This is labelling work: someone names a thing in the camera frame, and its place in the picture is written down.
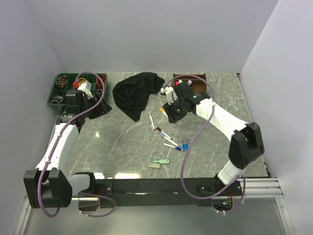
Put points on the black base crossbar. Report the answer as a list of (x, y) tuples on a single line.
[(162, 192)]

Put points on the dark blue cap marker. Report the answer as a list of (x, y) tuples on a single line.
[(173, 147)]

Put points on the brown wooden desk organizer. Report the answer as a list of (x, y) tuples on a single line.
[(197, 85)]

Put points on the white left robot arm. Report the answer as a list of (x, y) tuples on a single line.
[(47, 186)]

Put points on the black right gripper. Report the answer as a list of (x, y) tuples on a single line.
[(173, 117)]

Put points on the blue correction tape roll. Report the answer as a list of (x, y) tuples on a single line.
[(185, 146)]

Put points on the light blue cap marker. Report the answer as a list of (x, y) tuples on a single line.
[(169, 140)]

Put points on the green compartment tray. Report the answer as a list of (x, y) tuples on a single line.
[(71, 78)]

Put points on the beige eraser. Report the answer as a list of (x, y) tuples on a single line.
[(152, 165)]

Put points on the green correction tape dispenser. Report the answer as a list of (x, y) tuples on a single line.
[(161, 161)]

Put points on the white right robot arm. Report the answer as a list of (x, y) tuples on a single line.
[(246, 143)]

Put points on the black cap white marker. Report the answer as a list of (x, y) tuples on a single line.
[(162, 132)]

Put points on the peach cap white marker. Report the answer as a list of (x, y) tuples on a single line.
[(152, 121)]

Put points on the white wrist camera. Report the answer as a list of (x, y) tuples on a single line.
[(169, 93), (85, 87)]

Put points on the black drawstring shorts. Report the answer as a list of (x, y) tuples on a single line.
[(131, 94)]

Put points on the yellow cap white marker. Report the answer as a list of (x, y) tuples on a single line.
[(163, 112)]

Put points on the yellow rolled tie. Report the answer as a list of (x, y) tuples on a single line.
[(81, 80)]

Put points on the orange navy striped rolled tie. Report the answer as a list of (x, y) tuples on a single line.
[(100, 81)]

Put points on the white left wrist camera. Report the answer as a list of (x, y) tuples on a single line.
[(85, 87)]

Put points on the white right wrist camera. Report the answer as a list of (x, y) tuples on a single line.
[(169, 93)]

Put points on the grey rolled tie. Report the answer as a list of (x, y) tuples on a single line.
[(56, 99)]

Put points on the brown patterned rolled tie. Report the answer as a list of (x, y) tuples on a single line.
[(61, 82)]

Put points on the aluminium frame rail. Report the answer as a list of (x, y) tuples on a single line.
[(263, 188)]

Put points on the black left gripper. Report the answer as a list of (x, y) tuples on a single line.
[(86, 100)]

